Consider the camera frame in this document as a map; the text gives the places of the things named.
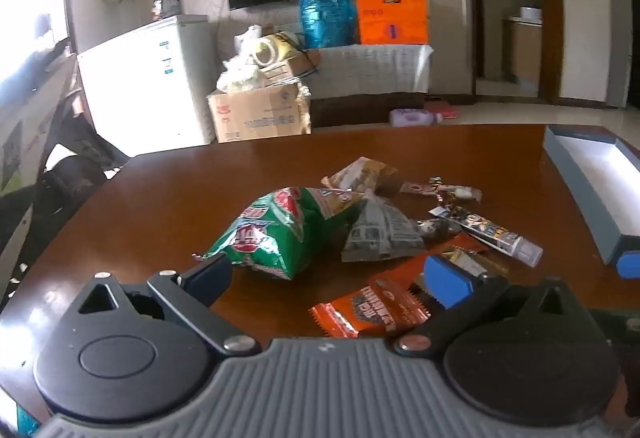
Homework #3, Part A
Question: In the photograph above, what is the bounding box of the black white tube snack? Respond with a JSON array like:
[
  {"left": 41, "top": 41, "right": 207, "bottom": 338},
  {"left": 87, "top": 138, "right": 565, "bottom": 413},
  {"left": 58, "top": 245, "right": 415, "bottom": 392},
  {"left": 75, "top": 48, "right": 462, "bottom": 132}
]
[{"left": 430, "top": 205, "right": 544, "bottom": 268}]

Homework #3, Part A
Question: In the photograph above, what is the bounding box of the orange wafer snack packet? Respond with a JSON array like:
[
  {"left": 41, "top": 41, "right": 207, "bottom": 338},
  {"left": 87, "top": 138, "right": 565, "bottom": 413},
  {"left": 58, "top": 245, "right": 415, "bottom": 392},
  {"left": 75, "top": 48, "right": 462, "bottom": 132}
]
[{"left": 310, "top": 243, "right": 509, "bottom": 338}]

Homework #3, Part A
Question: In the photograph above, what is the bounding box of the green chips bag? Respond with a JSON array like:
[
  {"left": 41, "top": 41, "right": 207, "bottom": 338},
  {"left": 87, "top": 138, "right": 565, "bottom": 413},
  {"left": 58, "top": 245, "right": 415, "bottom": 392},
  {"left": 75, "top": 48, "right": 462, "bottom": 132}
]
[{"left": 204, "top": 187, "right": 364, "bottom": 280}]

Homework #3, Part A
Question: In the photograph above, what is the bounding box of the clear pink candy packet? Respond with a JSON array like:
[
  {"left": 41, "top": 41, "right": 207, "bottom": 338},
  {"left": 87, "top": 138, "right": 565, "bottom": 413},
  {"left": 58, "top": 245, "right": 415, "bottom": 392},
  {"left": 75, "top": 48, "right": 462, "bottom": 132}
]
[{"left": 400, "top": 177, "right": 483, "bottom": 203}]

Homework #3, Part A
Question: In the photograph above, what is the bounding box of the grey nut snack packet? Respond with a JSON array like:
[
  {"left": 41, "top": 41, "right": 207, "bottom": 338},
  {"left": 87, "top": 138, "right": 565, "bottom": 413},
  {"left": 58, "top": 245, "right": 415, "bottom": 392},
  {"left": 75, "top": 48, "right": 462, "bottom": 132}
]
[{"left": 341, "top": 194, "right": 425, "bottom": 262}]

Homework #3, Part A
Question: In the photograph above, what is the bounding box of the brown paper snack packet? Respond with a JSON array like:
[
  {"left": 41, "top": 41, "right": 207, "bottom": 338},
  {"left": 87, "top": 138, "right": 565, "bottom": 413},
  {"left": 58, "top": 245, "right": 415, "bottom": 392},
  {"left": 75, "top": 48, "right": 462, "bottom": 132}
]
[{"left": 321, "top": 156, "right": 401, "bottom": 194}]

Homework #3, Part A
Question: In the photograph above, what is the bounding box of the small panda candy packet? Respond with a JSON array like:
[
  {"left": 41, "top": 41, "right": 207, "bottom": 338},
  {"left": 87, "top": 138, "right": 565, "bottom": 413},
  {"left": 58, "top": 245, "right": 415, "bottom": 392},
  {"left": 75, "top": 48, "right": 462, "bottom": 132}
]
[{"left": 414, "top": 218, "right": 461, "bottom": 241}]

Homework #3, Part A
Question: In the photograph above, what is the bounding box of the grey cardboard box tray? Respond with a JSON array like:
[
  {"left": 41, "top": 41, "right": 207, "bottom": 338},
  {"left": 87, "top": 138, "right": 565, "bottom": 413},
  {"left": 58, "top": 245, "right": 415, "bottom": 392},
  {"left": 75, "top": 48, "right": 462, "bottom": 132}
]
[{"left": 544, "top": 125, "right": 639, "bottom": 268}]

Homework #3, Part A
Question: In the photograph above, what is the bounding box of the pink red floor item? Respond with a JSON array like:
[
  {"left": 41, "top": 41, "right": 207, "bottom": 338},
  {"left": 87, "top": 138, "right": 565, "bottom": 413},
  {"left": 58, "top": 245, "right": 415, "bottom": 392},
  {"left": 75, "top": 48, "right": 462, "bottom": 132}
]
[{"left": 424, "top": 100, "right": 459, "bottom": 120}]

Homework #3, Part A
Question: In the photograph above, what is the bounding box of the purple detergent bottle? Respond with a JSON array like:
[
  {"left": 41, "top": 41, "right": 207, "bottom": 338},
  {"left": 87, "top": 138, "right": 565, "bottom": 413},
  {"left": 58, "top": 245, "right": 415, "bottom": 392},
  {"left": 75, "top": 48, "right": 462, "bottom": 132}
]
[{"left": 390, "top": 109, "right": 444, "bottom": 128}]

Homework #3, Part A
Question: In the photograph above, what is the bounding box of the dark scooter by window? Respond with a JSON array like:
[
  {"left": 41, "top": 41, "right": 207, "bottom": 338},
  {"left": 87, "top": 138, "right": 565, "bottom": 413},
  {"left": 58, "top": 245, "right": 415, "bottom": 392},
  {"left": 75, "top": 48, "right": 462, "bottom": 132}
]
[{"left": 1, "top": 39, "right": 128, "bottom": 276}]

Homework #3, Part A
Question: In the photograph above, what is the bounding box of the large brown cardboard box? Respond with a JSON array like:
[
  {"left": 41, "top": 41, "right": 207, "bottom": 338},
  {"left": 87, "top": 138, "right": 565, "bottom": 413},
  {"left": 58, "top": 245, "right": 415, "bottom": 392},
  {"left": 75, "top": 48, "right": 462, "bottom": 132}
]
[{"left": 207, "top": 80, "right": 311, "bottom": 143}]

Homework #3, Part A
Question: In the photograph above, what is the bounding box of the white small refrigerator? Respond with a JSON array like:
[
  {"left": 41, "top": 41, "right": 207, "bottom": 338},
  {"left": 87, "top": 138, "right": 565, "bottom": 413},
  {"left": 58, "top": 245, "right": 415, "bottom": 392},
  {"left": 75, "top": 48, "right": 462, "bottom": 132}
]
[{"left": 78, "top": 14, "right": 216, "bottom": 158}]

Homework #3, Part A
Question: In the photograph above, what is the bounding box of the white crumpled plastic bag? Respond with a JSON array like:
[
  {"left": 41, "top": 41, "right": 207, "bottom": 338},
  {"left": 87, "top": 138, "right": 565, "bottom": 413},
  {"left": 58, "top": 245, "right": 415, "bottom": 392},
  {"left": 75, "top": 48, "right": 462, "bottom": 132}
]
[{"left": 217, "top": 25, "right": 265, "bottom": 94}]

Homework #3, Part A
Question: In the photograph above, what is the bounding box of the cabinet with white cloth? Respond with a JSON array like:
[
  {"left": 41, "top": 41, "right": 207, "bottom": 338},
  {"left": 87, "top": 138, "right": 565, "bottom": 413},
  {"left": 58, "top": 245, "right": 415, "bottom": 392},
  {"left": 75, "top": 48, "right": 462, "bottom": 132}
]
[{"left": 304, "top": 45, "right": 434, "bottom": 128}]

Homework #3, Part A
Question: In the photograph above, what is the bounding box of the small cardboard box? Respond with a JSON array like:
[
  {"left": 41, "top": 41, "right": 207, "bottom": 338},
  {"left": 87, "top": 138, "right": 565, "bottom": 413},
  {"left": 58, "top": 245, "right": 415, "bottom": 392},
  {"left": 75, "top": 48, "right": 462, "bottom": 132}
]
[{"left": 260, "top": 49, "right": 321, "bottom": 85}]

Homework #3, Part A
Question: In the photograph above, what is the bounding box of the tape roll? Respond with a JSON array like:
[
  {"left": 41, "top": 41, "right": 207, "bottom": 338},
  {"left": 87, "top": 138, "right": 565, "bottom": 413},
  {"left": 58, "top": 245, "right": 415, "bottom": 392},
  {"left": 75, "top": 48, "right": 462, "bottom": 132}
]
[{"left": 252, "top": 36, "right": 280, "bottom": 68}]

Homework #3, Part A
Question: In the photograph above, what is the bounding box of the kitchen counter cabinet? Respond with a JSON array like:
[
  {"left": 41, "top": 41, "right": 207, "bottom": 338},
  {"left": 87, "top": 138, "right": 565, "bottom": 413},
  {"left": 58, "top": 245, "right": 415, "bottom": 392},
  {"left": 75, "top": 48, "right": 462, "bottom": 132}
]
[{"left": 502, "top": 18, "right": 542, "bottom": 91}]

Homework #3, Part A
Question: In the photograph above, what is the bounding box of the white rice cooker pot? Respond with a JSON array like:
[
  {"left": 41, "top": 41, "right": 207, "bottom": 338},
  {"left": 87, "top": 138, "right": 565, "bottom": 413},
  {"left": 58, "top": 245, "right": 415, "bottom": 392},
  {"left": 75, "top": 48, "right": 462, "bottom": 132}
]
[{"left": 520, "top": 7, "right": 542, "bottom": 23}]

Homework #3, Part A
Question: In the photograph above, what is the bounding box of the orange gift bag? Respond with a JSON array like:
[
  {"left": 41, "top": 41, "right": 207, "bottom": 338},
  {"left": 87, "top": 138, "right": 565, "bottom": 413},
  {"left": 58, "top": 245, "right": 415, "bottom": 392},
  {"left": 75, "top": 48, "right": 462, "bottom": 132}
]
[{"left": 356, "top": 0, "right": 428, "bottom": 45}]

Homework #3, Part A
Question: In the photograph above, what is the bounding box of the blue plastic bag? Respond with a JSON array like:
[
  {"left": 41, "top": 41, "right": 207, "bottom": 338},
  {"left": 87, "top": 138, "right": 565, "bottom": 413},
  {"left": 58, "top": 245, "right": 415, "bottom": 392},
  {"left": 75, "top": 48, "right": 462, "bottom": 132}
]
[{"left": 299, "top": 0, "right": 356, "bottom": 49}]

